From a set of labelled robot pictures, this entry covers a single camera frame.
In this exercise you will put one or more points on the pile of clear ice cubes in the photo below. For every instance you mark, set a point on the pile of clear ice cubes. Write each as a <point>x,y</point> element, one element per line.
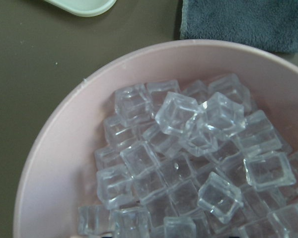
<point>203,162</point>

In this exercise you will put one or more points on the grey folded cloth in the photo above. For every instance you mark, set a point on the grey folded cloth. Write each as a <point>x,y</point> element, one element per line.
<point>270,25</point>

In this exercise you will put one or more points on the green bowl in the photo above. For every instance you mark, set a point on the green bowl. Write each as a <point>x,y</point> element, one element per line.
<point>83,8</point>

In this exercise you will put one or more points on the pink bowl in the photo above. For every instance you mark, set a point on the pink bowl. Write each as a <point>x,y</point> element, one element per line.
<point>60,173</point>

